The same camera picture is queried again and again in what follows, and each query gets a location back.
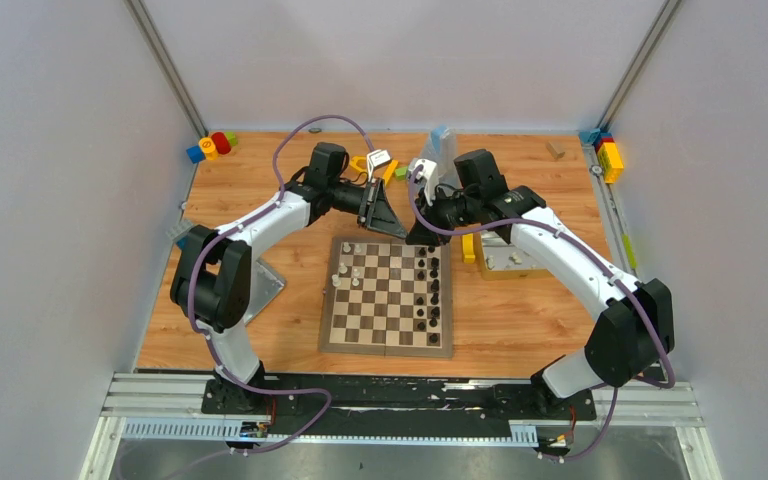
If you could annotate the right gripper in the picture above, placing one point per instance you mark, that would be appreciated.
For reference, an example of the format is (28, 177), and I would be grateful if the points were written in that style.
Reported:
(420, 234)

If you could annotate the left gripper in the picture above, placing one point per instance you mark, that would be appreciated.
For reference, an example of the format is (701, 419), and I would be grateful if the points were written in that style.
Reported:
(368, 204)

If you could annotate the wooden chess board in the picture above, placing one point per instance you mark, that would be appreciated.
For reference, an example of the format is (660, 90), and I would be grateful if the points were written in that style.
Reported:
(384, 297)

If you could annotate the yellow tin with chess pieces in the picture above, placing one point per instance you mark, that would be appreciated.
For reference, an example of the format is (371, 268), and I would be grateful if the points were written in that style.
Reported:
(499, 260)

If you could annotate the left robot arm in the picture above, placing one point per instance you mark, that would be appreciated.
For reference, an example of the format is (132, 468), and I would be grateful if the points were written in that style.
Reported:
(214, 278)

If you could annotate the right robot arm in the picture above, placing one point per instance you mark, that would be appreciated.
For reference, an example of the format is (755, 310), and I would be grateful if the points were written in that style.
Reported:
(633, 320)

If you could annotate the yellow arch block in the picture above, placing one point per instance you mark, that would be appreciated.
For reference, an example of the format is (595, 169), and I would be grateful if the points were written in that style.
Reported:
(469, 255)

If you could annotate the green block by bag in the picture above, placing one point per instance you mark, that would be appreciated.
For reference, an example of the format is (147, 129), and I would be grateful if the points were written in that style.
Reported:
(400, 173)

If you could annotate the silver tin lid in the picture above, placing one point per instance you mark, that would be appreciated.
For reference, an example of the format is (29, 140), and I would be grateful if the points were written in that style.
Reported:
(266, 284)

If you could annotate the brown wooden block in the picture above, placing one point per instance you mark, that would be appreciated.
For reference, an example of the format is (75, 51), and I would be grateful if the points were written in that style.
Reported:
(555, 150)

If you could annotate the colourful cylinder blocks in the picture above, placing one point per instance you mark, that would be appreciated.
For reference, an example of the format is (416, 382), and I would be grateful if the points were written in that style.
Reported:
(212, 147)

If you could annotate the grey blue duplo brick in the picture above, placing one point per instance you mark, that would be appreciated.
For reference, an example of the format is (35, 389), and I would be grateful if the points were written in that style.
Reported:
(177, 234)

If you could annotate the stacked duplo bricks corner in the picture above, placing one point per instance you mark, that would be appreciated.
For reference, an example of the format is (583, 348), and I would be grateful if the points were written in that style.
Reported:
(607, 153)

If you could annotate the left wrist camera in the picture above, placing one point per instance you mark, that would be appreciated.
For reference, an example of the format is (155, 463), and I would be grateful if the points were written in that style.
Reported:
(375, 159)

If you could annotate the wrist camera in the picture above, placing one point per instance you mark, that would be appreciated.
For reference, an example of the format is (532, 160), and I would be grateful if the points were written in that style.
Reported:
(425, 177)
(375, 159)

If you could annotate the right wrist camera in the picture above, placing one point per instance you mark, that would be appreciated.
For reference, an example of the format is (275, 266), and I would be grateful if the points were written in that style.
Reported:
(425, 177)

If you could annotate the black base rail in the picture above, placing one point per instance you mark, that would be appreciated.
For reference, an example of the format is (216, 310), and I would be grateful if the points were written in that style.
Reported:
(389, 406)

